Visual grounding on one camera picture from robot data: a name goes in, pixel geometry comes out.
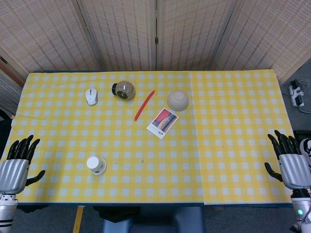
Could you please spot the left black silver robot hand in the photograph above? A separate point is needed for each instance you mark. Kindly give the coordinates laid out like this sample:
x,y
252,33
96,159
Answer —
x,y
13,173

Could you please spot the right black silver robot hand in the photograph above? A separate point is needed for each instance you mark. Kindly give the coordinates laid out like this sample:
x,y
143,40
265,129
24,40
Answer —
x,y
292,171

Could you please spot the white floral paper cup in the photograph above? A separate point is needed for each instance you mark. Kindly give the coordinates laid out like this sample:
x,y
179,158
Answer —
x,y
98,173
94,163

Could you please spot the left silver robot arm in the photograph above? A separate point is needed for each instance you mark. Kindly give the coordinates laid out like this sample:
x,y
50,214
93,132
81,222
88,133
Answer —
x,y
6,212

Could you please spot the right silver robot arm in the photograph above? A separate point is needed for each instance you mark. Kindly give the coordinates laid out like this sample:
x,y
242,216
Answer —
x,y
301,208

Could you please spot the yellow white checkered tablecloth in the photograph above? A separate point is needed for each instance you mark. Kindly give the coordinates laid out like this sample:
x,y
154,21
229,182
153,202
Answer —
x,y
109,136
243,136

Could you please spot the white black sneaker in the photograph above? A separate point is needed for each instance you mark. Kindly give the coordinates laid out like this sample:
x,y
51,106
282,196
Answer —
x,y
306,151

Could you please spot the white power strip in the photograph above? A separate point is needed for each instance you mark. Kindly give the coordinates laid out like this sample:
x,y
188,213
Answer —
x,y
297,93

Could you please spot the yellow floor tape strip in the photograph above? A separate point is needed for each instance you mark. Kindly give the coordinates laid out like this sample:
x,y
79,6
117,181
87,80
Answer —
x,y
78,219

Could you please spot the white computer mouse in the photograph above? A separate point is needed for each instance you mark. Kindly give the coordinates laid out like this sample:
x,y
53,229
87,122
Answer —
x,y
91,96

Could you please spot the beige bowl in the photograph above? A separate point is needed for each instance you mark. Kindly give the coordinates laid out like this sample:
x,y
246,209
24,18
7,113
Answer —
x,y
177,100

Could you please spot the woven folding screen panel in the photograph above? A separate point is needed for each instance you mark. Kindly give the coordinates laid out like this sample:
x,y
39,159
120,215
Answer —
x,y
121,31
192,31
272,34
46,34

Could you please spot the red picture postcard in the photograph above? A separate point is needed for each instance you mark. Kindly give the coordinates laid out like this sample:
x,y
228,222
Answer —
x,y
162,122

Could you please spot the round glass jar black lid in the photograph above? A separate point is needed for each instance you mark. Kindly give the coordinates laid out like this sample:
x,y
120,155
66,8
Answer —
x,y
124,89

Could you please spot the red plastic strip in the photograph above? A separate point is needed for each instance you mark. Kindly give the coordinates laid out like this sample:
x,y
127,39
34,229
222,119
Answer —
x,y
144,105

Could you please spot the metal screen hinge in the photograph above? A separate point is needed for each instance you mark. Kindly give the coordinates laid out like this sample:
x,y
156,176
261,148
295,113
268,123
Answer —
x,y
156,40

